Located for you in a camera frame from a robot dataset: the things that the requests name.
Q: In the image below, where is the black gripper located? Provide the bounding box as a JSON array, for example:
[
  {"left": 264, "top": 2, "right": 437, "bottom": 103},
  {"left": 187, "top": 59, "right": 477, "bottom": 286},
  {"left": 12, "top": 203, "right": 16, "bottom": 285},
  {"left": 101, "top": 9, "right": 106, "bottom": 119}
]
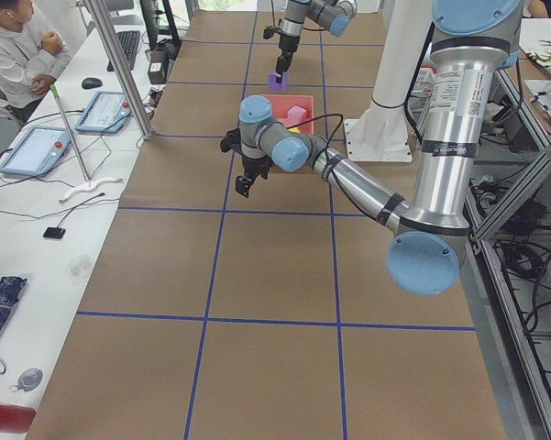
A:
[
  {"left": 263, "top": 26, "right": 300, "bottom": 83},
  {"left": 219, "top": 128, "right": 272, "bottom": 198}
]

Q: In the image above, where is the purple foam block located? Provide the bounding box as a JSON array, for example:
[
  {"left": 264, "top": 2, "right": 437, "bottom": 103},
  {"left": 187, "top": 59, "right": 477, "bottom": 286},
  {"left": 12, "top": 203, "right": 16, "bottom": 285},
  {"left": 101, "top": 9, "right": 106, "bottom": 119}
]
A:
[{"left": 268, "top": 71, "right": 289, "bottom": 92}]

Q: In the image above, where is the pink foam block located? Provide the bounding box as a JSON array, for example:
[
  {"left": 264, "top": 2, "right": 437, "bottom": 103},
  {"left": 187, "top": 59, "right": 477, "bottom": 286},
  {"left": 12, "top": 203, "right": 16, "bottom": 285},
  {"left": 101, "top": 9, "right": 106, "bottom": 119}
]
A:
[{"left": 287, "top": 105, "right": 308, "bottom": 126}]

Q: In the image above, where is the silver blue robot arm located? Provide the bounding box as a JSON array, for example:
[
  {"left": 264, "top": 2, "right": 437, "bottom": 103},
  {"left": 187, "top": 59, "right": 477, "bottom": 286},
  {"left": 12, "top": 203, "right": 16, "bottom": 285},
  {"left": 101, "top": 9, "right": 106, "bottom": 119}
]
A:
[
  {"left": 263, "top": 0, "right": 358, "bottom": 91},
  {"left": 220, "top": 1, "right": 523, "bottom": 295}
]

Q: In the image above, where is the pink plastic bin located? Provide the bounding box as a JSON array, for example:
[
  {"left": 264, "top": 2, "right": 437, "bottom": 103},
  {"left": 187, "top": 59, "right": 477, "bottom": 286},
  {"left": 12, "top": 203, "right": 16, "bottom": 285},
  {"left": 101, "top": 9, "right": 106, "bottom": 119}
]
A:
[{"left": 262, "top": 94, "right": 314, "bottom": 134}]

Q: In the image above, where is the black box with label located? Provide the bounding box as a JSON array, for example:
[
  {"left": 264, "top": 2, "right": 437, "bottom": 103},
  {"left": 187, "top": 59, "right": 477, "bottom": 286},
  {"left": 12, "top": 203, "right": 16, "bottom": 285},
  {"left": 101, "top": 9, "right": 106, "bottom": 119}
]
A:
[{"left": 148, "top": 43, "right": 180, "bottom": 85}]

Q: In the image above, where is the far teach pendant tablet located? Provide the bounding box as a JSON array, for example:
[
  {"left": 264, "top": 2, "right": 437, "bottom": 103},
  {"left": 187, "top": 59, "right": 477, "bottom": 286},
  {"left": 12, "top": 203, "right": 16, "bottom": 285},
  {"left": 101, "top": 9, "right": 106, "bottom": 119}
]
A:
[{"left": 75, "top": 91, "right": 132, "bottom": 134}]

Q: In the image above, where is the teach pendant tablet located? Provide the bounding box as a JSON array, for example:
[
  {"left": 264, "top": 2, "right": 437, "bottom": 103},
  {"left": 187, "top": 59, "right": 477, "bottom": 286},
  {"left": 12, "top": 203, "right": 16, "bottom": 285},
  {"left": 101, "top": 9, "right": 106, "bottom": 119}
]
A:
[
  {"left": 75, "top": 91, "right": 132, "bottom": 134},
  {"left": 0, "top": 126, "right": 71, "bottom": 177}
]

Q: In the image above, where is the metal rod on stand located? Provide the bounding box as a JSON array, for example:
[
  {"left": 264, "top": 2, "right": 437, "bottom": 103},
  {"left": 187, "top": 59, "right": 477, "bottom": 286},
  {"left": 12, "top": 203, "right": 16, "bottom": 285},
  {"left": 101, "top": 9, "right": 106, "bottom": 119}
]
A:
[{"left": 50, "top": 83, "right": 123, "bottom": 204}]

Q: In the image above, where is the black keyboard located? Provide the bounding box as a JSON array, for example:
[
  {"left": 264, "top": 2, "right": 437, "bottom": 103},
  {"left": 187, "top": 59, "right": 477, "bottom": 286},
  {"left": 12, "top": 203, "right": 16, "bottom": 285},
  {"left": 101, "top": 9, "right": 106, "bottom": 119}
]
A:
[{"left": 116, "top": 30, "right": 141, "bottom": 70}]

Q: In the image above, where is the black computer mouse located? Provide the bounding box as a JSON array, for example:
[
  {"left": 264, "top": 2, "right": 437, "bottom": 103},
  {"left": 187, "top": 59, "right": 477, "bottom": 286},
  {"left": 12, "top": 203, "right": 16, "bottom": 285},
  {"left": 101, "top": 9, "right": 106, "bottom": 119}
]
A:
[{"left": 81, "top": 77, "right": 103, "bottom": 90}]

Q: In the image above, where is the small black square device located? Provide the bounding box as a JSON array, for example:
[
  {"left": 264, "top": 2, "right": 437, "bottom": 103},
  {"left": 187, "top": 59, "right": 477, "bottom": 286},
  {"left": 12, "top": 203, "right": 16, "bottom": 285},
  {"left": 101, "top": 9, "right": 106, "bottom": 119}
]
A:
[{"left": 42, "top": 226, "right": 66, "bottom": 240}]

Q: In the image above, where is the near teach pendant tablet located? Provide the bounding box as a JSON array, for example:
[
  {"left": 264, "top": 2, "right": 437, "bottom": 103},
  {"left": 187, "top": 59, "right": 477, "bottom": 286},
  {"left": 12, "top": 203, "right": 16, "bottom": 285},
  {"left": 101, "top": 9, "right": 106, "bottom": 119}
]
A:
[{"left": 0, "top": 126, "right": 71, "bottom": 177}]

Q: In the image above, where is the person in white hoodie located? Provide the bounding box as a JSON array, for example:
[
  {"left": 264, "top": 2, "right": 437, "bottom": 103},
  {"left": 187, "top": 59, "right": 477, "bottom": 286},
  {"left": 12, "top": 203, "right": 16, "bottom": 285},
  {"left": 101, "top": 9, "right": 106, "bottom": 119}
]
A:
[{"left": 0, "top": 1, "right": 72, "bottom": 121}]

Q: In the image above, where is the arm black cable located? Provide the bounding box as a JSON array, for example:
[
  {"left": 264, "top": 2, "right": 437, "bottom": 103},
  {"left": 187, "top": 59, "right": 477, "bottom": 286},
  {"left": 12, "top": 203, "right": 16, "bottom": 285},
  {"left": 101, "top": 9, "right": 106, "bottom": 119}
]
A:
[{"left": 297, "top": 113, "right": 372, "bottom": 216}]

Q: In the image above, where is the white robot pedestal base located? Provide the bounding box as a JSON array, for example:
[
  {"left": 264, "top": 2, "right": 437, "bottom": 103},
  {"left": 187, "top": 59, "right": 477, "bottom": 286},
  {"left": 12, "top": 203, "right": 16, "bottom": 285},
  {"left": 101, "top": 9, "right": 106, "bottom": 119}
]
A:
[{"left": 345, "top": 0, "right": 432, "bottom": 163}]

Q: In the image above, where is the silver aluminium frame post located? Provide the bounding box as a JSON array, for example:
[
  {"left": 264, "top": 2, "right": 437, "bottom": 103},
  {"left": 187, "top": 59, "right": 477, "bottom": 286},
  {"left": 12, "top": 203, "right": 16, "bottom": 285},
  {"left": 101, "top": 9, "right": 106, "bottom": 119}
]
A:
[{"left": 84, "top": 0, "right": 153, "bottom": 140}]

